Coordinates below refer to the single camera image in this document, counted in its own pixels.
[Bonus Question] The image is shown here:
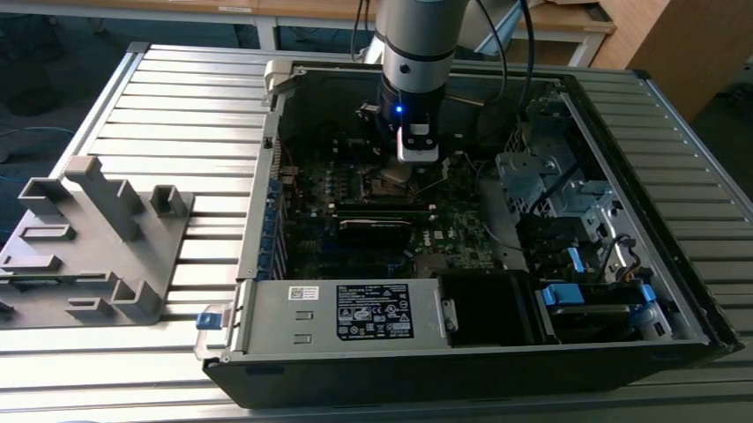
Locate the black PC case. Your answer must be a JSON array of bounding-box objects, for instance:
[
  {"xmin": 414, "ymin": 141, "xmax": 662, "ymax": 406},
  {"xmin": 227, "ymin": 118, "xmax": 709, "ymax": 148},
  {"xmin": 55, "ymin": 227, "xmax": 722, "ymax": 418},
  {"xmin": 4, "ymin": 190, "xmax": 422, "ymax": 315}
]
[{"xmin": 192, "ymin": 58, "xmax": 745, "ymax": 411}]

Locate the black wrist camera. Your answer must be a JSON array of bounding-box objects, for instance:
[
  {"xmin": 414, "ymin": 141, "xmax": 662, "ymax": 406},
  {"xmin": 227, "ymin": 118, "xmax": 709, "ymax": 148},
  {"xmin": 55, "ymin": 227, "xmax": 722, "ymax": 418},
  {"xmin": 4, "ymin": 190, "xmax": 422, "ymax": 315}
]
[{"xmin": 354, "ymin": 101, "xmax": 382, "ymax": 131}]

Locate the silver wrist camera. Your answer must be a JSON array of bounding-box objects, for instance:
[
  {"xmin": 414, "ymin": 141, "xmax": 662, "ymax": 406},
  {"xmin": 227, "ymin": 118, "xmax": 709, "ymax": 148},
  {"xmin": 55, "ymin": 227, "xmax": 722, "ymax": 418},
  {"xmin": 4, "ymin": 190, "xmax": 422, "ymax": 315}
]
[{"xmin": 395, "ymin": 124, "xmax": 443, "ymax": 165}]

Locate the wooden cabinet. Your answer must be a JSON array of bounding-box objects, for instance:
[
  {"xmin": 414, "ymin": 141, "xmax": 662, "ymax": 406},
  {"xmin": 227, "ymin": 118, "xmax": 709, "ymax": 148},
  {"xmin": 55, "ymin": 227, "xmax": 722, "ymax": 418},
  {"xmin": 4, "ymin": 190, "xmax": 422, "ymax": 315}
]
[{"xmin": 590, "ymin": 0, "xmax": 753, "ymax": 122}]

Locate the grey parts rack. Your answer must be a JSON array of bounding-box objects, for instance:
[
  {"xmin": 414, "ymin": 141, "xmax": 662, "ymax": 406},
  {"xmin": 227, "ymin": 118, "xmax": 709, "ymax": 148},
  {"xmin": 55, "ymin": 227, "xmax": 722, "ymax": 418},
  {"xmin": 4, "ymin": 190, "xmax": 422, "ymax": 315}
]
[{"xmin": 0, "ymin": 154, "xmax": 196, "ymax": 330}]

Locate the blue floor cable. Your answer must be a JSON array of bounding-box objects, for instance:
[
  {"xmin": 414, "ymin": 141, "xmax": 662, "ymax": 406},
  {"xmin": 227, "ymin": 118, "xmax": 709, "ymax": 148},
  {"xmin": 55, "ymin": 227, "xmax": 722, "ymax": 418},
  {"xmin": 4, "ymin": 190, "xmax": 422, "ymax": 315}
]
[{"xmin": 0, "ymin": 125, "xmax": 76, "ymax": 138}]

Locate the blue disk carrier clip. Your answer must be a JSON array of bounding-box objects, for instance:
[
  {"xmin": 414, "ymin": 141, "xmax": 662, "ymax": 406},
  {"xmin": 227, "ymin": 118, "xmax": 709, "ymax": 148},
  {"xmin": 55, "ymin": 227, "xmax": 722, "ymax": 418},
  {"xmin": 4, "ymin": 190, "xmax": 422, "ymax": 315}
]
[{"xmin": 563, "ymin": 246, "xmax": 590, "ymax": 275}]

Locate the CPU socket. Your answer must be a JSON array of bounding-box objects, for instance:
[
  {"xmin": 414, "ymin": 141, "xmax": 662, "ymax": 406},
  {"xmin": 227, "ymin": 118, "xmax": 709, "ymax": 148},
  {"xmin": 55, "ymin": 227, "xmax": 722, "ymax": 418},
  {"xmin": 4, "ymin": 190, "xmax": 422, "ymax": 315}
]
[{"xmin": 355, "ymin": 163, "xmax": 426, "ymax": 202}]

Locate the metal drive cage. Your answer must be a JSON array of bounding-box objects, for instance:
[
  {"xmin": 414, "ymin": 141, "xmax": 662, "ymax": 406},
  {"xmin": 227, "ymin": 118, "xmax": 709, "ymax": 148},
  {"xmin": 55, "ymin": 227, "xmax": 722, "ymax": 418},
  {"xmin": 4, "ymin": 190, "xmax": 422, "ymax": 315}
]
[{"xmin": 491, "ymin": 94, "xmax": 626, "ymax": 231}]

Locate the silver CPU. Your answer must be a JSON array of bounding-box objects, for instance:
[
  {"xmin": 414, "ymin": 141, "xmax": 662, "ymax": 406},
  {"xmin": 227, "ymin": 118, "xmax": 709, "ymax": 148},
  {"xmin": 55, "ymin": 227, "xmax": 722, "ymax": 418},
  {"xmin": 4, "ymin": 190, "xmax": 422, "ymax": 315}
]
[{"xmin": 380, "ymin": 165, "xmax": 414, "ymax": 185}]

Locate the black looped wire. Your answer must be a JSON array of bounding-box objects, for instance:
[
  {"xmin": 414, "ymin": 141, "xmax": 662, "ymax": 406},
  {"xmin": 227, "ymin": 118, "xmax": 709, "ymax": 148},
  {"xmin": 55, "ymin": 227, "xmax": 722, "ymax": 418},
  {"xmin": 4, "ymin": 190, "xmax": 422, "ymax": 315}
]
[{"xmin": 471, "ymin": 93, "xmax": 526, "ymax": 156}]

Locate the black wire bundle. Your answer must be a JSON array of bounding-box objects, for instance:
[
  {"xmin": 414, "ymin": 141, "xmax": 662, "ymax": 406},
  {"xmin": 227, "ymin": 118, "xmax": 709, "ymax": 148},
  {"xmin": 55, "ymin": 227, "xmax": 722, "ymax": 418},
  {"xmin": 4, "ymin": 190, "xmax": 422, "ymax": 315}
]
[{"xmin": 598, "ymin": 232, "xmax": 655, "ymax": 284}]

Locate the silver power supply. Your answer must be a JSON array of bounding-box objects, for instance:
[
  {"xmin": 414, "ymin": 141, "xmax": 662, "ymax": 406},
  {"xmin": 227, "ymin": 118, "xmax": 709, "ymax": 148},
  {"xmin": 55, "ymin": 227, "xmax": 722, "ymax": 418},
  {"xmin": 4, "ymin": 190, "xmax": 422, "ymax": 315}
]
[{"xmin": 225, "ymin": 277, "xmax": 459, "ymax": 354}]

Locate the hard disk in blue carrier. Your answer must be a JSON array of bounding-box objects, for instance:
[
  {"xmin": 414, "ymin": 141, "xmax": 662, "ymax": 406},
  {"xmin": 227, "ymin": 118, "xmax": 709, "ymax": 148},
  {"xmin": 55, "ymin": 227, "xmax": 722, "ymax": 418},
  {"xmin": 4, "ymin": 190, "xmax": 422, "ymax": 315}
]
[{"xmin": 538, "ymin": 281, "xmax": 659, "ymax": 344}]

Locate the black RAM slot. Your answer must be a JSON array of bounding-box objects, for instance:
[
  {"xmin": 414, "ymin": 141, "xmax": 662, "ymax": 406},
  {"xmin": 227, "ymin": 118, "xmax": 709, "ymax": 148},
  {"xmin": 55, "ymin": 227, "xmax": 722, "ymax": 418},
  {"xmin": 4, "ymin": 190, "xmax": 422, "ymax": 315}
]
[{"xmin": 335, "ymin": 201, "xmax": 430, "ymax": 209}]

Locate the black graphics card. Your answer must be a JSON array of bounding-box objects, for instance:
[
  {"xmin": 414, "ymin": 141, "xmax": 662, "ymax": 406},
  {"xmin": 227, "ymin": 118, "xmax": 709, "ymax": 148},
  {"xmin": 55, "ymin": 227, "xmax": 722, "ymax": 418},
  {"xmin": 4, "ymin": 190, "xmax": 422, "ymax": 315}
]
[{"xmin": 336, "ymin": 217, "xmax": 415, "ymax": 266}]

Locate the beige case latch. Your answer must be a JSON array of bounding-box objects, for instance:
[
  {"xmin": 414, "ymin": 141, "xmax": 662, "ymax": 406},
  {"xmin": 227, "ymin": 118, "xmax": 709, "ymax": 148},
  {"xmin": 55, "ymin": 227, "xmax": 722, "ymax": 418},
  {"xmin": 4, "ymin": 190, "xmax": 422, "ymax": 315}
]
[{"xmin": 260, "ymin": 59, "xmax": 308, "ymax": 108}]

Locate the green motherboard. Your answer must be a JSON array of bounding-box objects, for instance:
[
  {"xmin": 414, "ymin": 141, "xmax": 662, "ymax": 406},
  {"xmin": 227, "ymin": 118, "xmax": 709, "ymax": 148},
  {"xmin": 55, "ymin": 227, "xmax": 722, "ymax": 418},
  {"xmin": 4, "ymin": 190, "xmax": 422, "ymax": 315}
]
[{"xmin": 275, "ymin": 139, "xmax": 530, "ymax": 281}]

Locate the metal socket cover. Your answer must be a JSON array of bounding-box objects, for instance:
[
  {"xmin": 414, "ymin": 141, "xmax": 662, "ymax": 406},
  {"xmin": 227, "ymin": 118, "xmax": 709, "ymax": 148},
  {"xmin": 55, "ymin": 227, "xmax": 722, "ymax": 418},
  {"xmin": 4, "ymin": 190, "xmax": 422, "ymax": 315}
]
[{"xmin": 411, "ymin": 153, "xmax": 455, "ymax": 195}]

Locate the brown chipset heatsink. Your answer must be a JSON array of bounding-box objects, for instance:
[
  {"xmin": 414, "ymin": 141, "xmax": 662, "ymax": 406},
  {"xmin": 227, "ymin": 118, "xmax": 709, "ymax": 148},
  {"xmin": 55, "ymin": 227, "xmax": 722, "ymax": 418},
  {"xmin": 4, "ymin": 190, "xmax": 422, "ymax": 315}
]
[{"xmin": 411, "ymin": 252, "xmax": 450, "ymax": 277}]

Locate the wooden desk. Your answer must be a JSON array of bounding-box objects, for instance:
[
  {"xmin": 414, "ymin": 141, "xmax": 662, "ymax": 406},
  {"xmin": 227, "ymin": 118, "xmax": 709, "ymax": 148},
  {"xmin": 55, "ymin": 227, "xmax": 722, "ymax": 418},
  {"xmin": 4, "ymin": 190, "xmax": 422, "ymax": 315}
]
[
  {"xmin": 257, "ymin": 0, "xmax": 618, "ymax": 67},
  {"xmin": 0, "ymin": 0, "xmax": 263, "ymax": 49}
]

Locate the blue case latch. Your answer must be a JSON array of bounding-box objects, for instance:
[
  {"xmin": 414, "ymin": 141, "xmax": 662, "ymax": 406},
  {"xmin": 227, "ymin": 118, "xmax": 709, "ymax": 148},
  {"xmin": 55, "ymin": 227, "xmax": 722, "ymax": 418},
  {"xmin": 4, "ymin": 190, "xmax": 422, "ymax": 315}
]
[{"xmin": 195, "ymin": 309, "xmax": 225, "ymax": 332}]

